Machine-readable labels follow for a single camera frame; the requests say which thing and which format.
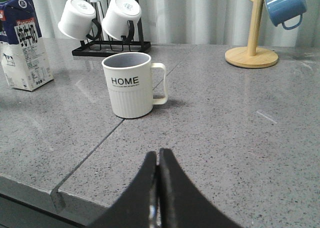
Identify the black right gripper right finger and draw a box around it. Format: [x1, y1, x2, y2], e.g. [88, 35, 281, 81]
[159, 148, 240, 227]

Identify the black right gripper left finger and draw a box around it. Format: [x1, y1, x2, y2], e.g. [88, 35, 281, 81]
[88, 151, 157, 227]

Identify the white HOME mug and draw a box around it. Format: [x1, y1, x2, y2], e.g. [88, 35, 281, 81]
[101, 52, 168, 119]

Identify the white blue milk carton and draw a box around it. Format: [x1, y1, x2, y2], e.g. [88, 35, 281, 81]
[0, 0, 54, 91]

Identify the wooden mug tree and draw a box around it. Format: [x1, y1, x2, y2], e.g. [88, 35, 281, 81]
[224, 0, 279, 69]

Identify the left white hanging mug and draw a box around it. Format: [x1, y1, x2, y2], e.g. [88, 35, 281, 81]
[58, 0, 102, 41]

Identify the white hanging mug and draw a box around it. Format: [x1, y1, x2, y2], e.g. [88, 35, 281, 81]
[58, 0, 102, 41]
[101, 0, 142, 44]

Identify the right white hanging mug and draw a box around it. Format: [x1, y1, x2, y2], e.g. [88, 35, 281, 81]
[101, 0, 142, 44]

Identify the blue enamel mug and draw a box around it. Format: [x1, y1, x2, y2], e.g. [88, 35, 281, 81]
[264, 0, 307, 30]

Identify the black wire mug rack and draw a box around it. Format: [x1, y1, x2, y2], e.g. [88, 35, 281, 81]
[71, 0, 151, 57]

